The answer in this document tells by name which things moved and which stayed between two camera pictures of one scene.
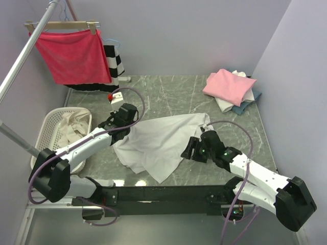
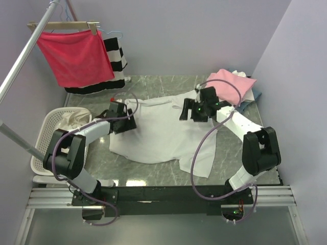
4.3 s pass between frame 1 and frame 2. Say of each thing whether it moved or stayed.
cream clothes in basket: stayed
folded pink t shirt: stayed
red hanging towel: stayed
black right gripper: moved
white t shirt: moved
